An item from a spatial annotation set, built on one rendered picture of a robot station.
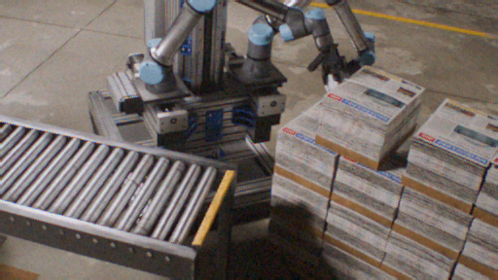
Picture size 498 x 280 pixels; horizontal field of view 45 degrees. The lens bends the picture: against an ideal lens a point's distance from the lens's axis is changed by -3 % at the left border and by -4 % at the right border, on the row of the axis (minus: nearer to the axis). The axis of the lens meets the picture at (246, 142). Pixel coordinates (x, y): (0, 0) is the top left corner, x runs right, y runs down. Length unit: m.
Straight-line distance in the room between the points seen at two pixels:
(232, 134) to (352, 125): 0.87
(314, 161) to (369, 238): 0.39
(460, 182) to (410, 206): 0.25
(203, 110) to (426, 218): 1.17
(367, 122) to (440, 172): 0.33
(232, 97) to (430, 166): 1.11
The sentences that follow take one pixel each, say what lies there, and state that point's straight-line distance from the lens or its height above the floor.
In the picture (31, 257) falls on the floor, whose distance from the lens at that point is 3.26.
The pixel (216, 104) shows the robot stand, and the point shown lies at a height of 0.71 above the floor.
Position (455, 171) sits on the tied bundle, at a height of 0.98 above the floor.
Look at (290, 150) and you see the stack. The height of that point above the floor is 0.76.
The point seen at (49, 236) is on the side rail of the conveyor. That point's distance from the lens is 2.26.
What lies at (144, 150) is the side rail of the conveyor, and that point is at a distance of 2.51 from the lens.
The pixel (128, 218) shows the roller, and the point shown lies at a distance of 2.19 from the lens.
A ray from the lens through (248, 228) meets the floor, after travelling 3.35.
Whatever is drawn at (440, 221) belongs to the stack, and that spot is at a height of 0.75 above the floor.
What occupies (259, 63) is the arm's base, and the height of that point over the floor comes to 0.89.
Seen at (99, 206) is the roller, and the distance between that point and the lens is 2.25.
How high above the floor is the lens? 2.25
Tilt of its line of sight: 34 degrees down
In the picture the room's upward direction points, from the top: 5 degrees clockwise
